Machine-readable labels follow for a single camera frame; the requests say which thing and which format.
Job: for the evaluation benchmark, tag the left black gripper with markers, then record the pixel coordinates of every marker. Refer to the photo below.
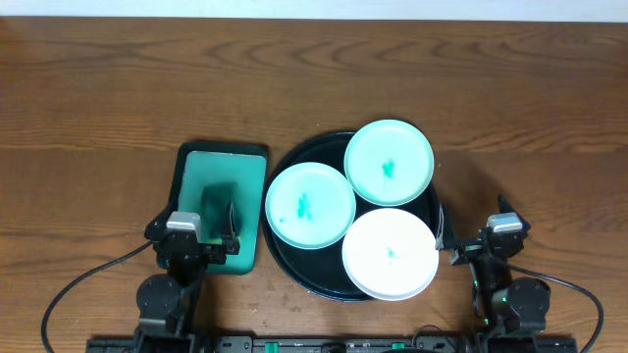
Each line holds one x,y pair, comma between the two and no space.
197,247

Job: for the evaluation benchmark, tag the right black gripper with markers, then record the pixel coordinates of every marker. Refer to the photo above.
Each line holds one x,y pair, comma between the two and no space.
477,248

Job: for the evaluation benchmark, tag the green yellow scrub sponge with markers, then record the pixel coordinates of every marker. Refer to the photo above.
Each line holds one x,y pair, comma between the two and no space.
214,199

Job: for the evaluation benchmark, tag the mint plate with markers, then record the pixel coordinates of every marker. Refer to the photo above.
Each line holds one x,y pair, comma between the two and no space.
389,162
310,205

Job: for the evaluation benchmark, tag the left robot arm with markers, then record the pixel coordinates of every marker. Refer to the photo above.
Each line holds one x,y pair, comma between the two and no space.
167,302

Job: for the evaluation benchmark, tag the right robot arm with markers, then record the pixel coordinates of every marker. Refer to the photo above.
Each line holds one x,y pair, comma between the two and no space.
514,310

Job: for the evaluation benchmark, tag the black rectangular water tray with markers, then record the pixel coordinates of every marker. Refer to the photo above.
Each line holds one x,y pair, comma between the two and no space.
200,163

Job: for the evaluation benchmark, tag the round black serving tray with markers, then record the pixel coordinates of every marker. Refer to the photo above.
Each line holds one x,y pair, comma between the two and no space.
321,271

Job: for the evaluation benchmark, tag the white plate with green stain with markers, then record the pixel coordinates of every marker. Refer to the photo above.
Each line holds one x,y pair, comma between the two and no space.
390,254

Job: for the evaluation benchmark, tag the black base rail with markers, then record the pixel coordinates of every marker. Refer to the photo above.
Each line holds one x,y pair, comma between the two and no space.
247,344

